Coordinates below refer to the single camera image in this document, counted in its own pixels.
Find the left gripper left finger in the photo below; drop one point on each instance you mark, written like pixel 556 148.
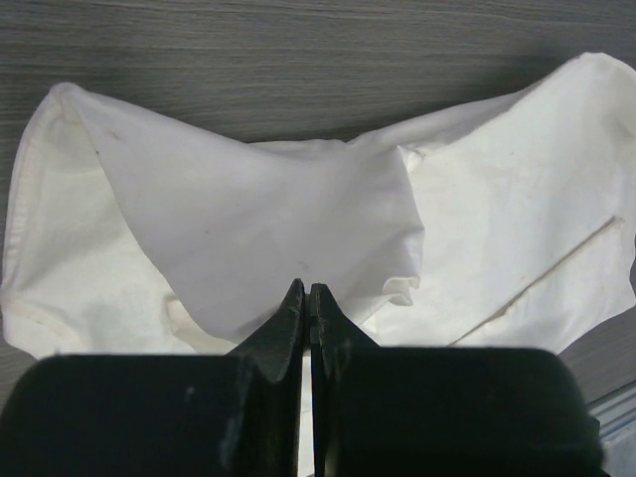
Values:
pixel 235 414

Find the cream white t shirt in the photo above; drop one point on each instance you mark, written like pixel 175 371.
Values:
pixel 503 222

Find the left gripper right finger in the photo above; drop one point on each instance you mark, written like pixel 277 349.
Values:
pixel 441 411

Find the aluminium rail beam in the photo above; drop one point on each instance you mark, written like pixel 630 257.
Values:
pixel 615 410

